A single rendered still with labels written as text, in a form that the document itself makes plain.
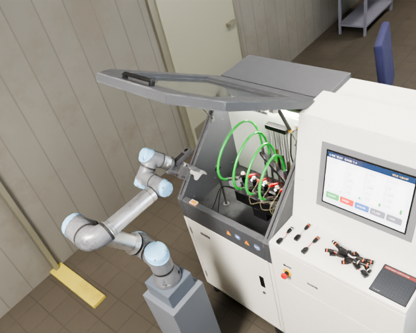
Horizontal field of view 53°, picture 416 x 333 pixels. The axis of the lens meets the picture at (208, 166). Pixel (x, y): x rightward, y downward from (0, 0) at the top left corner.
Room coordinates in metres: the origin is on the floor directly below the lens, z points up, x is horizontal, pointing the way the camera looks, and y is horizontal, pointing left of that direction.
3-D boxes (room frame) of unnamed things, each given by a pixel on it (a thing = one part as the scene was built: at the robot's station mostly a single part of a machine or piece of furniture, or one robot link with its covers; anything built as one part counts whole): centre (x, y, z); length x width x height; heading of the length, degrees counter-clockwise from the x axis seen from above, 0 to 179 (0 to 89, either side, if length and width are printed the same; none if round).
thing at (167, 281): (1.43, 0.36, 0.95); 0.15 x 0.15 x 0.10
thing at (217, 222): (1.70, 0.00, 0.87); 0.62 x 0.04 x 0.16; 38
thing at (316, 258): (1.21, -0.50, 0.96); 0.70 x 0.22 x 0.03; 38
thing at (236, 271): (1.69, 0.02, 0.44); 0.65 x 0.02 x 0.68; 38
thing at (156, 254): (1.43, 0.36, 1.07); 0.13 x 0.12 x 0.14; 35
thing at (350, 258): (1.18, -0.52, 1.01); 0.23 x 0.11 x 0.06; 38
